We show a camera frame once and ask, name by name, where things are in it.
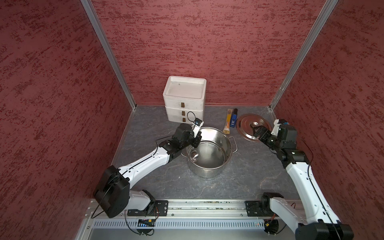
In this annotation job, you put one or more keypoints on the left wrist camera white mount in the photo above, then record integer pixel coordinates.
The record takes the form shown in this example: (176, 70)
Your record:
(197, 124)

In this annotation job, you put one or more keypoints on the aluminium corner post right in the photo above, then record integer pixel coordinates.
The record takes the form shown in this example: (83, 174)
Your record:
(319, 23)

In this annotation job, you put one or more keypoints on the white three-drawer organizer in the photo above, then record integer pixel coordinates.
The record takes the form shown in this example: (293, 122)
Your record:
(185, 98)

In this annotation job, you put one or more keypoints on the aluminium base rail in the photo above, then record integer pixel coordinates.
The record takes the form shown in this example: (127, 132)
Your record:
(186, 214)

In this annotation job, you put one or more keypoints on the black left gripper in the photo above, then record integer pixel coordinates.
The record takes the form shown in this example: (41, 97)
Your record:
(197, 140)

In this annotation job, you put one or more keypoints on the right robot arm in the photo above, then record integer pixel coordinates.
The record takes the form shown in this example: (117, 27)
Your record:
(319, 222)

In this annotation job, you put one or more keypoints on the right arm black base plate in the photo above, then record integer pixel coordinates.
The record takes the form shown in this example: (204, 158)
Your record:
(258, 209)

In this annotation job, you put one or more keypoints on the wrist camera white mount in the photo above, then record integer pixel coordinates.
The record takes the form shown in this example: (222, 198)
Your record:
(277, 124)
(197, 124)

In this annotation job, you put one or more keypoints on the blue black stapler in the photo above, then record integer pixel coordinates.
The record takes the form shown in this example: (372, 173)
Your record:
(234, 118)

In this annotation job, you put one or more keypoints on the aluminium corner post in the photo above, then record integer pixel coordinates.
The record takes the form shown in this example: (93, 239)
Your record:
(97, 26)
(319, 23)

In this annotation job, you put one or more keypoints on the small green circuit board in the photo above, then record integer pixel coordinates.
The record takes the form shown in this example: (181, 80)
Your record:
(146, 223)

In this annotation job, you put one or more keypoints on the stainless steel pot lid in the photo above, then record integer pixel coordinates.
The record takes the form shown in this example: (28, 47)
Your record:
(245, 124)

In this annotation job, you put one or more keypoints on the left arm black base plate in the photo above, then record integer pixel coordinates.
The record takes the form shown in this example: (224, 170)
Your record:
(157, 208)

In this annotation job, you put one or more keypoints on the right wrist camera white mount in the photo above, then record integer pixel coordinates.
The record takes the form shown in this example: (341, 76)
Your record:
(277, 124)

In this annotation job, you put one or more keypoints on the aluminium corner post left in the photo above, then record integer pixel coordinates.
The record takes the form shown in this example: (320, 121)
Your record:
(97, 26)

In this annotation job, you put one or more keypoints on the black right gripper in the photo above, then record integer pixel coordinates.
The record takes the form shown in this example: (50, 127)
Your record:
(262, 137)

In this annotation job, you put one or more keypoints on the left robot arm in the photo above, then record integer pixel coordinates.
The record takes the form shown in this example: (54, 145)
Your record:
(114, 192)

